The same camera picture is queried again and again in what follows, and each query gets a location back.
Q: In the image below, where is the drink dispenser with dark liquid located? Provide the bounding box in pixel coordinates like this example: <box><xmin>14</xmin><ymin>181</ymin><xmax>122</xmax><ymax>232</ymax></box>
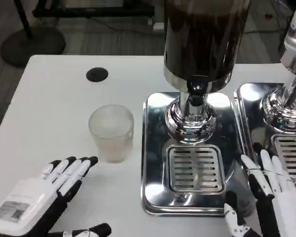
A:
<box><xmin>162</xmin><ymin>0</ymin><xmax>251</xmax><ymax>145</ymax></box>

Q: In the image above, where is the black metal frame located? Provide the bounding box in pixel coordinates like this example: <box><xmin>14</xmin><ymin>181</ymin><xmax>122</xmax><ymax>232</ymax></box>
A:
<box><xmin>32</xmin><ymin>0</ymin><xmax>155</xmax><ymax>19</ymax></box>

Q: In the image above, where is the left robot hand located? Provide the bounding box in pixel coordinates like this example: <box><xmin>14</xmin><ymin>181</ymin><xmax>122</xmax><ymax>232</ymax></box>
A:
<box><xmin>0</xmin><ymin>156</ymin><xmax>112</xmax><ymax>237</ymax></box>

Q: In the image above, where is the black stand pole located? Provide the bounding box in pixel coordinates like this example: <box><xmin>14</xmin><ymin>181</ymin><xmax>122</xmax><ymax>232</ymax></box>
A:
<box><xmin>13</xmin><ymin>0</ymin><xmax>33</xmax><ymax>40</ymax></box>

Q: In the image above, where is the steel drip grid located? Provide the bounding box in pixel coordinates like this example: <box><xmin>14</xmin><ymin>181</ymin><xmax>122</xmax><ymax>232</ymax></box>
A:
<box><xmin>273</xmin><ymin>134</ymin><xmax>296</xmax><ymax>180</ymax></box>
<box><xmin>167</xmin><ymin>144</ymin><xmax>226</xmax><ymax>193</ymax></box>

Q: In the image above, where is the steel drip tray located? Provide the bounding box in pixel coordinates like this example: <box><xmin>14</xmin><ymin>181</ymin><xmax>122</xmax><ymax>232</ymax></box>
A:
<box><xmin>141</xmin><ymin>91</ymin><xmax>256</xmax><ymax>218</ymax></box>
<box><xmin>233</xmin><ymin>82</ymin><xmax>296</xmax><ymax>183</ymax></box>

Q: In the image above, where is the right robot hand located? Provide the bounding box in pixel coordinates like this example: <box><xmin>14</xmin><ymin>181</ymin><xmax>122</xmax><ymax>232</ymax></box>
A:
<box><xmin>223</xmin><ymin>142</ymin><xmax>296</xmax><ymax>237</ymax></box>

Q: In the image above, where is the black round stand base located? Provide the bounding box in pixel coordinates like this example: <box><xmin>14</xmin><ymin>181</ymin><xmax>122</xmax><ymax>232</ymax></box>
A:
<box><xmin>0</xmin><ymin>26</ymin><xmax>67</xmax><ymax>67</ymax></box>

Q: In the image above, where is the black dispenser tap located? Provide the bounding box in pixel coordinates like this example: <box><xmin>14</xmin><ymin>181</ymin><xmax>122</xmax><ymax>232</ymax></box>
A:
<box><xmin>186</xmin><ymin>76</ymin><xmax>210</xmax><ymax>107</ymax></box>

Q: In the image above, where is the clear ribbed glass cup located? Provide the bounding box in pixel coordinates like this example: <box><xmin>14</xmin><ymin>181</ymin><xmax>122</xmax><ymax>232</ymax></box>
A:
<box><xmin>88</xmin><ymin>104</ymin><xmax>135</xmax><ymax>163</ymax></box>

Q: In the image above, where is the black round cable grommet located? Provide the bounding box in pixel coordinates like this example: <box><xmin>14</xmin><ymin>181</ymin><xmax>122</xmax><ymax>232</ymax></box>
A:
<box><xmin>86</xmin><ymin>67</ymin><xmax>109</xmax><ymax>82</ymax></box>

